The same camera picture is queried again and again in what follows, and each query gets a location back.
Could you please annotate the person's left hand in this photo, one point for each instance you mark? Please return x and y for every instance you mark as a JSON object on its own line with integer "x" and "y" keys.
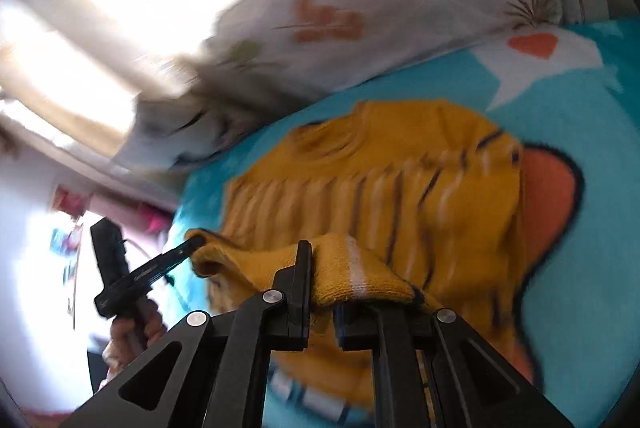
{"x": 135, "y": 338}

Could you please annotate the blue printed blanket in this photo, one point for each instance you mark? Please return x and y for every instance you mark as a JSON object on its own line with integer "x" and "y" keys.
{"x": 565, "y": 218}

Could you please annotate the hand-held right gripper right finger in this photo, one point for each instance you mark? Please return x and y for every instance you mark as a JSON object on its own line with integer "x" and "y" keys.
{"x": 350, "y": 325}

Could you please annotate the white floral pillow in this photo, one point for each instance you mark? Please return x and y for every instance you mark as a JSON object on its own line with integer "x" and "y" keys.
{"x": 380, "y": 7}

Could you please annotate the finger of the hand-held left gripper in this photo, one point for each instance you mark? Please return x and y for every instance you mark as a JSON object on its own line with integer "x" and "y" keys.
{"x": 172, "y": 258}

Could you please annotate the yellow striped knit sweater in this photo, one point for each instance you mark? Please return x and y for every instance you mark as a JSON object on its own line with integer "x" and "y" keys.
{"x": 380, "y": 213}

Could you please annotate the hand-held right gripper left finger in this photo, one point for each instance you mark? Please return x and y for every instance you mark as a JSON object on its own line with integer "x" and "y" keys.
{"x": 301, "y": 293}

